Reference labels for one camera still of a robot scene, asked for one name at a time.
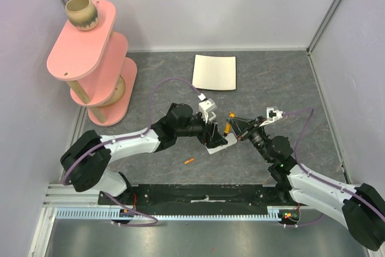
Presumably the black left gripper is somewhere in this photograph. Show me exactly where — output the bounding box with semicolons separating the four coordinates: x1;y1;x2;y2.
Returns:
176;111;227;149

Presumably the small white box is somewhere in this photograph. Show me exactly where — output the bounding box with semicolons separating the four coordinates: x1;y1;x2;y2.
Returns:
206;133;238;155

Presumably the orange battery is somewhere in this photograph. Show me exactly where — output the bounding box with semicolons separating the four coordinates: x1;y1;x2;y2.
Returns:
184;158;195;165

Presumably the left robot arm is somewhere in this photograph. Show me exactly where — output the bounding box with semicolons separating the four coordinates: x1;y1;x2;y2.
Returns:
60;100;237;205

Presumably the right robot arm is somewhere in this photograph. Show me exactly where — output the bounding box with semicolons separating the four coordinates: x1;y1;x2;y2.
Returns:
226;117;384;251

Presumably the white square plate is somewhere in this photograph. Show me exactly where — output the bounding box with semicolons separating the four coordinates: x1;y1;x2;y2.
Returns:
192;55;236;91

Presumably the beige cup on lower shelf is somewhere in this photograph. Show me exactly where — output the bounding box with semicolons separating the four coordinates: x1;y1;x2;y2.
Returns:
104;75;125;106

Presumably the pink three tier shelf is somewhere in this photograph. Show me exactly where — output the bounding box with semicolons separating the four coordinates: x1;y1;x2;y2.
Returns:
46;0;137;126

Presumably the beige ceramic mug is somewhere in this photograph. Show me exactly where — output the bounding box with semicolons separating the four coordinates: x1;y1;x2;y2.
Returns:
65;0;99;31

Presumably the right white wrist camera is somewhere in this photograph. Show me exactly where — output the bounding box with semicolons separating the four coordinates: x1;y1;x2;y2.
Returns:
260;107;284;127

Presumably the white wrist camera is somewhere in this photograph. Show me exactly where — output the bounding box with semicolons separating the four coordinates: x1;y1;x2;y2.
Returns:
260;107;284;127
198;93;217;124

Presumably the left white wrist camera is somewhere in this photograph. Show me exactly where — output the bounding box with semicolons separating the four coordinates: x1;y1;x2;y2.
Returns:
198;93;217;124

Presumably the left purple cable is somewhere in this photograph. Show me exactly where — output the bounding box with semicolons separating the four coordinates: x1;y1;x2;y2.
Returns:
60;78;205;227

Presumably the purple cable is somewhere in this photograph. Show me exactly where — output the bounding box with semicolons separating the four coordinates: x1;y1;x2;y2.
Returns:
60;78;205;227
281;107;385;229

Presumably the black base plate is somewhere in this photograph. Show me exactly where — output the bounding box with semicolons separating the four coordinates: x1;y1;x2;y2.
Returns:
117;184;297;215

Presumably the light blue cable duct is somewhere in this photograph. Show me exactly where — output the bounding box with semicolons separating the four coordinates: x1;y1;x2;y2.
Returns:
55;206;286;221

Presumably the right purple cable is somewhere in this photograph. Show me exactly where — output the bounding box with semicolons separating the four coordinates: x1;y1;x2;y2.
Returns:
281;107;385;229

